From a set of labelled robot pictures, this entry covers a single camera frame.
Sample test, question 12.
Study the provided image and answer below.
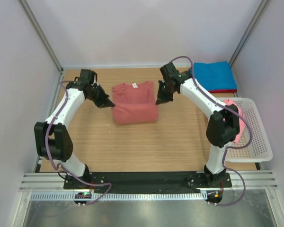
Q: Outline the salmon pink t-shirt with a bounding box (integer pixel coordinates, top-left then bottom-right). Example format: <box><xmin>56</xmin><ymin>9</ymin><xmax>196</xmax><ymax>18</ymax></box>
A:
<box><xmin>112</xmin><ymin>81</ymin><xmax>159</xmax><ymax>125</ymax></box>

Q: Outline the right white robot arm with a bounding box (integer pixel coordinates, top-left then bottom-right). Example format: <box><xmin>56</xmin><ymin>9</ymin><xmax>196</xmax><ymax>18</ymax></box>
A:
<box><xmin>156</xmin><ymin>62</ymin><xmax>240</xmax><ymax>187</ymax></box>

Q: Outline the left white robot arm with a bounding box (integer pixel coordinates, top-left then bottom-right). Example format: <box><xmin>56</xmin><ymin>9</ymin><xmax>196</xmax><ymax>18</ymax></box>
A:
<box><xmin>34</xmin><ymin>69</ymin><xmax>115</xmax><ymax>189</ymax></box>

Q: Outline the folded blue t-shirt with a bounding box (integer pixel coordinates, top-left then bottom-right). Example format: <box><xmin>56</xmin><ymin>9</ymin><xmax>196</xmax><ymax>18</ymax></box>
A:
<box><xmin>189</xmin><ymin>61</ymin><xmax>237</xmax><ymax>93</ymax></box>

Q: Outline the folded red t-shirt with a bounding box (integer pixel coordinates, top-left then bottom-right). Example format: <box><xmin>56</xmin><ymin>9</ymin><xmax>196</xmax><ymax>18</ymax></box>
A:
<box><xmin>188</xmin><ymin>67</ymin><xmax>238</xmax><ymax>95</ymax></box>

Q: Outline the bright pink t-shirt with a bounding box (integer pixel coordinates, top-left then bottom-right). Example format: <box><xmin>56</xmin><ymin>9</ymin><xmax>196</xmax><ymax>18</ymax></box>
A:
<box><xmin>223</xmin><ymin>99</ymin><xmax>246</xmax><ymax>144</ymax></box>

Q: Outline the white plastic basket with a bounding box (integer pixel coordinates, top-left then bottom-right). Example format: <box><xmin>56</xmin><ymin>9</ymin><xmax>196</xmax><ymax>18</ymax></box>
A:
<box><xmin>226</xmin><ymin>97</ymin><xmax>273</xmax><ymax>163</ymax></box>

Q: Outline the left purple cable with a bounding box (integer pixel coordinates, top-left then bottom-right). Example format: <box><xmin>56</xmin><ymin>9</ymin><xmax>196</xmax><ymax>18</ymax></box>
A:
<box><xmin>44</xmin><ymin>81</ymin><xmax>112</xmax><ymax>206</ymax></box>

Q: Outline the purple cable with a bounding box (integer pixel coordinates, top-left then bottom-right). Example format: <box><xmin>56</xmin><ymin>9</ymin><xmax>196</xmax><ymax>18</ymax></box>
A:
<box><xmin>170</xmin><ymin>56</ymin><xmax>253</xmax><ymax>207</ymax></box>
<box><xmin>44</xmin><ymin>81</ymin><xmax>112</xmax><ymax>206</ymax></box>

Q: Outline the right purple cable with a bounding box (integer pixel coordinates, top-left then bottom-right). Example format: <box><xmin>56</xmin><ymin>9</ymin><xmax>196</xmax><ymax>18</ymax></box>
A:
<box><xmin>170</xmin><ymin>56</ymin><xmax>253</xmax><ymax>207</ymax></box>

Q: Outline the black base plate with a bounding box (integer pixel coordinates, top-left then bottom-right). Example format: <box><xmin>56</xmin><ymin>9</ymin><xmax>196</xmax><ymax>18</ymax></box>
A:
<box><xmin>63</xmin><ymin>171</ymin><xmax>232</xmax><ymax>194</ymax></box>

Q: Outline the white slotted cable duct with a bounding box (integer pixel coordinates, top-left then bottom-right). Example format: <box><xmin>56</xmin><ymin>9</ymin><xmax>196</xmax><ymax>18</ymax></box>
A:
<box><xmin>30</xmin><ymin>191</ymin><xmax>207</xmax><ymax>201</ymax></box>

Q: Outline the aluminium frame rail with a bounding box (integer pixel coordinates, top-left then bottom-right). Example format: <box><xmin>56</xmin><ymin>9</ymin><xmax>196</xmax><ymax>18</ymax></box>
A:
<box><xmin>19</xmin><ymin>170</ymin><xmax>278</xmax><ymax>192</ymax></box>

